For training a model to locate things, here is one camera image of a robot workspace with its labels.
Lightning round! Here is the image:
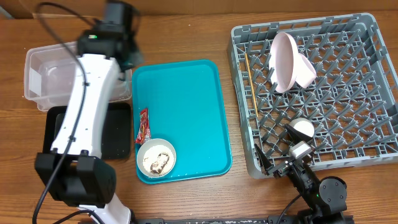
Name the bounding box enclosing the white round plate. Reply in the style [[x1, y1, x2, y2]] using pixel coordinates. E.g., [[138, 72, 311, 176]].
[[269, 32, 298, 93]]

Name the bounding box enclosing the black plastic tray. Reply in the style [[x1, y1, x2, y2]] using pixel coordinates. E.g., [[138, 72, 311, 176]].
[[42, 103, 132, 160]]

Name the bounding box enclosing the pink bowl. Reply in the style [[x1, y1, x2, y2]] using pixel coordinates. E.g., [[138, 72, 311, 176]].
[[295, 53, 317, 88]]

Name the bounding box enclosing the small white cup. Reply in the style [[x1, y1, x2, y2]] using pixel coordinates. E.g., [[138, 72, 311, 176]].
[[289, 118, 315, 138]]

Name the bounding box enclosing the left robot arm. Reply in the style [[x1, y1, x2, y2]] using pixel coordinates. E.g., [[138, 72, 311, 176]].
[[35, 1, 143, 223]]

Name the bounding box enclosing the teal serving tray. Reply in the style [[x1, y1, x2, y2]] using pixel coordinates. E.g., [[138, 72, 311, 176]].
[[132, 59, 233, 184]]

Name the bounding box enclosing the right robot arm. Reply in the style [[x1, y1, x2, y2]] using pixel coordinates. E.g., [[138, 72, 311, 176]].
[[254, 124, 353, 223]]

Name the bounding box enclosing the clear plastic bin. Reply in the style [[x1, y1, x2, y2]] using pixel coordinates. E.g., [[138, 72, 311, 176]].
[[24, 44, 132, 111]]

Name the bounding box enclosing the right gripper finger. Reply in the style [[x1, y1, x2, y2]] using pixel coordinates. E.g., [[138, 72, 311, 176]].
[[254, 144, 274, 175], [285, 124, 313, 144]]

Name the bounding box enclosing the red snack wrapper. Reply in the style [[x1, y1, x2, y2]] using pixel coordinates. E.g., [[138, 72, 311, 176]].
[[135, 108, 151, 145]]

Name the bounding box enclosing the bowl with rice leftovers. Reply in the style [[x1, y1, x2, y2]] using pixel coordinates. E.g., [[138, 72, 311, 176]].
[[136, 139, 177, 178]]

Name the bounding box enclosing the grey dishwasher rack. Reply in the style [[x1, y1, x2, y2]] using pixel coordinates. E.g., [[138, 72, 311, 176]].
[[228, 13, 397, 179]]

